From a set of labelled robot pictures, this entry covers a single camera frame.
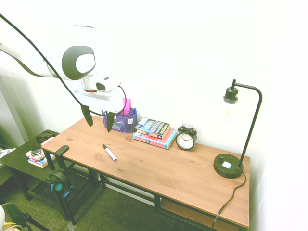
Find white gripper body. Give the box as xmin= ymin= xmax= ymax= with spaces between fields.
xmin=68 ymin=80 xmax=128 ymax=114

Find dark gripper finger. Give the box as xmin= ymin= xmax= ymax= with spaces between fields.
xmin=80 ymin=103 xmax=94 ymax=128
xmin=105 ymin=112 xmax=117 ymax=133

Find black capped white marker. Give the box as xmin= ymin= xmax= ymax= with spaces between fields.
xmin=102 ymin=143 xmax=118 ymax=163

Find purple mesh desk holder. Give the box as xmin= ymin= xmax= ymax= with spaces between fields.
xmin=102 ymin=107 xmax=138 ymax=134

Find pink sticky note pad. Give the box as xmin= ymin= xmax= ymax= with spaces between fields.
xmin=122 ymin=97 xmax=132 ymax=115

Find dark cover paperback book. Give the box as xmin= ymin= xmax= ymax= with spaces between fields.
xmin=133 ymin=117 xmax=171 ymax=141

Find black headphone hanger clamp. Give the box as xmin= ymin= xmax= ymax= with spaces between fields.
xmin=48 ymin=145 xmax=70 ymax=174

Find dark small box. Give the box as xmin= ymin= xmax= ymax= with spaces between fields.
xmin=36 ymin=133 xmax=55 ymax=143

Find pink and blue book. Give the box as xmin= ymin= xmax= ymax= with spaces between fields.
xmin=132 ymin=129 xmax=178 ymax=150

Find white edged thick book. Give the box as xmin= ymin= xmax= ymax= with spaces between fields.
xmin=27 ymin=154 xmax=56 ymax=169

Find black and blue headphones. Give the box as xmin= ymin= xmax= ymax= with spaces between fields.
xmin=47 ymin=167 xmax=76 ymax=199

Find black twin bell alarm clock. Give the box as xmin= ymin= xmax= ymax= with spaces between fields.
xmin=175 ymin=124 xmax=198 ymax=152

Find dark side table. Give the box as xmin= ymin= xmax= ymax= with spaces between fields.
xmin=0 ymin=129 xmax=104 ymax=226

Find black desk lamp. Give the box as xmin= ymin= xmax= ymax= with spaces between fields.
xmin=213 ymin=78 xmax=263 ymax=180

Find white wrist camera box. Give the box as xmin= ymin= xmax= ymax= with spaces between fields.
xmin=95 ymin=76 xmax=122 ymax=92

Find black flat strap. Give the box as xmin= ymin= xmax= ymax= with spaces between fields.
xmin=0 ymin=49 xmax=47 ymax=77

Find black round cable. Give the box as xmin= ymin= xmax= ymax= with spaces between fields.
xmin=0 ymin=13 xmax=128 ymax=118

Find wooden desk black metal frame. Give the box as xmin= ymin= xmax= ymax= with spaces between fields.
xmin=41 ymin=115 xmax=251 ymax=231

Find dark camera stand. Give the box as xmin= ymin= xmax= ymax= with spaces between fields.
xmin=0 ymin=202 xmax=34 ymax=231

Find black lamp power cord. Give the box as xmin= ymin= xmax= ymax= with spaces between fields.
xmin=211 ymin=171 xmax=247 ymax=229

